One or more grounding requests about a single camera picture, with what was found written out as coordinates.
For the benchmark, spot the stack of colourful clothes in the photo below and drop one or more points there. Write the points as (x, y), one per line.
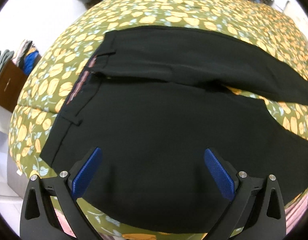
(27, 57)

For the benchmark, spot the green floral bed quilt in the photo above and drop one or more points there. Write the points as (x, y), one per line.
(48, 211)

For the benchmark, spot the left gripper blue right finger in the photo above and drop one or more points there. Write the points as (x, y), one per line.
(223, 174)

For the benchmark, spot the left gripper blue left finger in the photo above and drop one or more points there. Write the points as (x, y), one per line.
(83, 171)

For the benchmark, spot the black pants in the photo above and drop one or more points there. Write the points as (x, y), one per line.
(154, 99)

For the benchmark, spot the pink dotted pyjama legs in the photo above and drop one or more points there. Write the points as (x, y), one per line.
(109, 228)

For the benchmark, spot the brown wooden drawer cabinet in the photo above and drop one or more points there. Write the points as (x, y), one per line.
(12, 80)

